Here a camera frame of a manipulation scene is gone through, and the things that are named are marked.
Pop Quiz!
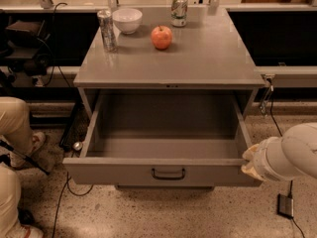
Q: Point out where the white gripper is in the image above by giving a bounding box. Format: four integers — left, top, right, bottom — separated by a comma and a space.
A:
241, 137, 294, 181

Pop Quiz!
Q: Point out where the grey top drawer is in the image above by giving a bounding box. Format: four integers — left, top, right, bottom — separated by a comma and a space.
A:
63, 92, 260, 187

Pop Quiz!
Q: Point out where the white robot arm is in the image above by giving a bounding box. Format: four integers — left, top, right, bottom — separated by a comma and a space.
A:
241, 123, 317, 181

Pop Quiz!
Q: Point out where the grey drawer cabinet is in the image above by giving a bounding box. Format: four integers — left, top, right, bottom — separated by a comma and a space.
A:
72, 5, 266, 192

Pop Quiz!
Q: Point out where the black power adapter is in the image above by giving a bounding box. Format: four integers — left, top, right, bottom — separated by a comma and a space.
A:
277, 194, 294, 219

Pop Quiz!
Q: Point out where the red apple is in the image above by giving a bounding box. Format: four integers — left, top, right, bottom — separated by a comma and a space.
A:
151, 26, 172, 50

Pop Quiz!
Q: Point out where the small silver can on floor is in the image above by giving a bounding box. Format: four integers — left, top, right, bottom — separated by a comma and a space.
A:
72, 142, 83, 152

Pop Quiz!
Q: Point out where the green white soda can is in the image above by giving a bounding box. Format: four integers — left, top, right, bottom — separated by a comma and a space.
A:
170, 0, 188, 27

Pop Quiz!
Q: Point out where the white bowl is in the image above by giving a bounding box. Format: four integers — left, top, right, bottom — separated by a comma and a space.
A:
112, 8, 143, 34

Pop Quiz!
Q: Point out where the silver tall can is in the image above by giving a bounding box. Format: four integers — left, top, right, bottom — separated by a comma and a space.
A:
97, 9, 117, 52

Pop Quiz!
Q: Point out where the white orange sneaker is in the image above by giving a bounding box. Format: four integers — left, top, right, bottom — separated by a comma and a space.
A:
5, 225, 44, 238

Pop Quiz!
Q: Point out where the black stick tool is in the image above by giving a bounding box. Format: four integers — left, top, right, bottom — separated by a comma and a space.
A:
0, 140, 50, 176

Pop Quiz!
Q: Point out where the black equipment on shelf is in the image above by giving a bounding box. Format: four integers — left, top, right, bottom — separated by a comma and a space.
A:
0, 11, 51, 76

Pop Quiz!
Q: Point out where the black floor cable left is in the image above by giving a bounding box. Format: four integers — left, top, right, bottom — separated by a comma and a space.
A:
51, 172, 95, 238

